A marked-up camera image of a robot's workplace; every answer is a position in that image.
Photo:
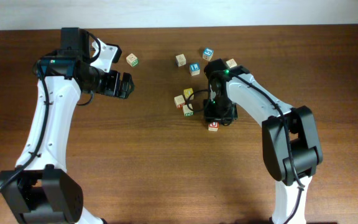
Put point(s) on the blue letter L block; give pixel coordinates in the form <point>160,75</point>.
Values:
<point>194,69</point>

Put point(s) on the green-sided right block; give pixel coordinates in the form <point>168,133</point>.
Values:
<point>231,63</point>

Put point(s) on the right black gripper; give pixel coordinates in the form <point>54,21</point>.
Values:
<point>220,115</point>

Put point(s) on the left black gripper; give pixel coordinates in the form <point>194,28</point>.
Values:
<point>110,89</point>

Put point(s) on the blue number five block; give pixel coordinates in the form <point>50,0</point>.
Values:
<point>207,54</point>

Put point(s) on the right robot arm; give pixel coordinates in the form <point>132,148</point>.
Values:
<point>290,143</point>

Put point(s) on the far left green-sided block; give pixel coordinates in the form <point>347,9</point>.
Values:
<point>132,60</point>

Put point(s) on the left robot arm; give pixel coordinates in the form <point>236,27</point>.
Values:
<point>39,189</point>

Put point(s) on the green-sided block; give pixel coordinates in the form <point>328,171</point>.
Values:
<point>231,63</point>
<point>132,60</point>

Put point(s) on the red letter U block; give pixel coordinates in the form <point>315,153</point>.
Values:
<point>213,126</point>

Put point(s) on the red letter A block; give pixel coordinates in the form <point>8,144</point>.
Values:
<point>179,101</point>

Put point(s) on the green letter R block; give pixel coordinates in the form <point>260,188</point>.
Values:
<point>187,111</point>

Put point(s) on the yellow letter O block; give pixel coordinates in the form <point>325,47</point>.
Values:
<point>188,93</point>

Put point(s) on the blue-sided plain block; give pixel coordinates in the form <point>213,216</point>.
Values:
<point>180,60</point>

